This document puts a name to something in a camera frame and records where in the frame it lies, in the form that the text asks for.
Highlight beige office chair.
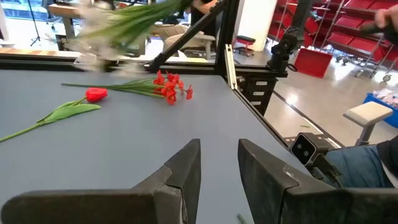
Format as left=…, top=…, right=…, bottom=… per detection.
left=162, top=24, right=217, bottom=60

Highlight person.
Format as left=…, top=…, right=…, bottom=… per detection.
left=323, top=4, right=398, bottom=189

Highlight black camera cable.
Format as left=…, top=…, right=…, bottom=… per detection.
left=312, top=154, right=345, bottom=189

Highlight red bin shelf rack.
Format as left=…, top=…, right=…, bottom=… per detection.
left=267, top=0, right=398, bottom=79

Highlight red and black cart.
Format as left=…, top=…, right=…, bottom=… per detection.
left=233, top=34, right=257, bottom=57

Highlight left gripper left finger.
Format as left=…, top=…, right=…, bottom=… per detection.
left=0, top=138, right=202, bottom=224

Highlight white artificial flower spray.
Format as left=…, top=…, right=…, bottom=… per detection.
left=70, top=0, right=195, bottom=74

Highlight red floor bin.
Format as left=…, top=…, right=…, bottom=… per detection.
left=293, top=47, right=334, bottom=80

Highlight red artificial flower spray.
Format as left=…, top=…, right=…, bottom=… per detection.
left=60, top=70, right=195, bottom=107

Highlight red artificial tulip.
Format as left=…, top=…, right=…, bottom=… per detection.
left=0, top=87, right=109, bottom=144

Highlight white pillar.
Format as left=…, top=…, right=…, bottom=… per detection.
left=236, top=0, right=279, bottom=52

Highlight grey padded stool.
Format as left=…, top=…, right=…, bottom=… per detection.
left=342, top=100, right=394, bottom=147

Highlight black box white labels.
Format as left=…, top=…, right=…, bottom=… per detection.
left=239, top=75, right=279, bottom=117

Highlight black table-level camera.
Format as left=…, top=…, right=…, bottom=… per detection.
left=289, top=131, right=326, bottom=167

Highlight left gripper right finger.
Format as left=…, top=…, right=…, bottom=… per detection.
left=238, top=138, right=398, bottom=224

